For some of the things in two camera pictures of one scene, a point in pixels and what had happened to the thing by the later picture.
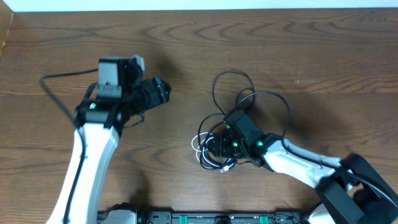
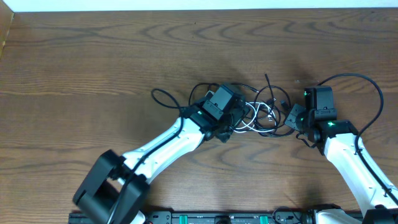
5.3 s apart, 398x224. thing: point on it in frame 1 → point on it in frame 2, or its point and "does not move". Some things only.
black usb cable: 221,115 → 271,106
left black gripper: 157,91 → 241,109
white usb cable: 198,144 → 254,118
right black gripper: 221,142 → 290,121
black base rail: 298,217 does not move
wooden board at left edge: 6,18 does not move
